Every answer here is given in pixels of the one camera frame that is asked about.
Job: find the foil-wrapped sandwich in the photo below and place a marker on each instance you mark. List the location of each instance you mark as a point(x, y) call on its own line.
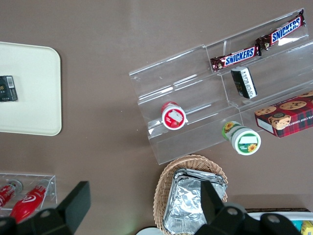
point(185, 203)
point(195, 172)

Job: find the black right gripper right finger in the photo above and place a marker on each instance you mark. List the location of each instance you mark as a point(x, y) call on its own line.
point(210, 203)

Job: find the white round plate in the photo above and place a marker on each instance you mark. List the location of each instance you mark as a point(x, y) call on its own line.
point(149, 231)

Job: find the small black packet with barcode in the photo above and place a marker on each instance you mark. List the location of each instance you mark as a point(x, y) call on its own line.
point(7, 88)

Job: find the cream plastic tray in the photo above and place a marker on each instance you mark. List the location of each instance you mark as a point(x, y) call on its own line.
point(31, 88)

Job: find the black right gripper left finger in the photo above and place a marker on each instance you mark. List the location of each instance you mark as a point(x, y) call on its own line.
point(73, 205)

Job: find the green sunflower yogurt cup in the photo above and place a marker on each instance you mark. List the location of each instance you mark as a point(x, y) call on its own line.
point(242, 139)

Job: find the red strawberry yogurt cup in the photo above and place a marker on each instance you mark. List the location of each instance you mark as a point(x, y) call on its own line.
point(173, 118)

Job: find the yellow snack packet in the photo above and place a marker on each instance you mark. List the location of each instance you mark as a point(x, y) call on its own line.
point(307, 227)

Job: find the woven wicker basket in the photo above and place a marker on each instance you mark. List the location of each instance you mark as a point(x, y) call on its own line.
point(193, 164)

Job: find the red plaid cookie box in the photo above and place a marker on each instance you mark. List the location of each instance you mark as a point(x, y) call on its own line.
point(288, 115)

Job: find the clear acrylic bottle holder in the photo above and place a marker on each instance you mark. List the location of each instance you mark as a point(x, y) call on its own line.
point(50, 188)

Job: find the white bin with dark rim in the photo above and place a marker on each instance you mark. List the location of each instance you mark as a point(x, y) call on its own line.
point(278, 211)

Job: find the red drink bottle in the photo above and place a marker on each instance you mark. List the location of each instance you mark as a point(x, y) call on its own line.
point(27, 202)
point(7, 193)

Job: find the clear acrylic tiered shelf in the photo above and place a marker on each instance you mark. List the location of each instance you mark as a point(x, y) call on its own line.
point(195, 98)

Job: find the black and white small box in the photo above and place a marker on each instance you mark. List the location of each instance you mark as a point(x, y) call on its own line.
point(244, 82)

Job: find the Snickers chocolate bar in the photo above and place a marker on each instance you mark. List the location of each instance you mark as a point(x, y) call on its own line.
point(236, 58)
point(281, 30)

